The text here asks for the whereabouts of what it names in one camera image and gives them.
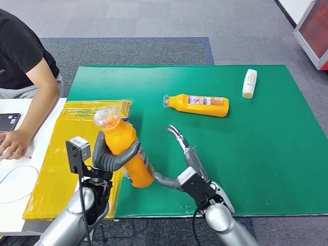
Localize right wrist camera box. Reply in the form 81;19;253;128
177;166;216;205

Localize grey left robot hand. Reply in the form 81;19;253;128
92;130;141;173

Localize person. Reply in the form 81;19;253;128
0;8;63;100

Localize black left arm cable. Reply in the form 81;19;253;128
78;166;92;246

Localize grey cabinet with red panel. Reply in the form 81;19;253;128
293;0;328;71

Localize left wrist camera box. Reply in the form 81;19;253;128
66;136;92;174

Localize white cable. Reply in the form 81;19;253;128
0;165;40;205

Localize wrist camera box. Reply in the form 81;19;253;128
177;166;216;205
66;136;92;174

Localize dark laptop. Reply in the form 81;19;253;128
0;113;22;144

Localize orange bottle with clear cap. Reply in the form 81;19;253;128
93;104;155;189
163;93;230;118

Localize small white bottle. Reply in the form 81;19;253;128
242;69;258;99

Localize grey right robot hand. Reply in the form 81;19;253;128
154;124;213;192

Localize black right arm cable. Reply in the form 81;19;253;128
192;198;211;246

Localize yellow plastic sheet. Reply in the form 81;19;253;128
23;99;133;221

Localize green table mat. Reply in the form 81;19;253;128
67;65;328;219

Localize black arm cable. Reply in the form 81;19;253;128
192;198;211;246
78;166;92;246

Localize person's hand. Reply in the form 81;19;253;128
0;129;32;160

